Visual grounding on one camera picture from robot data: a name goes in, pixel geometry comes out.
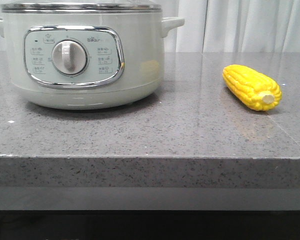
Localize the yellow plastic corn cob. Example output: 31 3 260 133
222 64 282 111

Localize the glass pot lid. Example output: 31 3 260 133
0 0 162 13

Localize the pale green electric cooking pot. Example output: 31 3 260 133
0 4 185 110

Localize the white curtain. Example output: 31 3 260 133
0 0 300 53

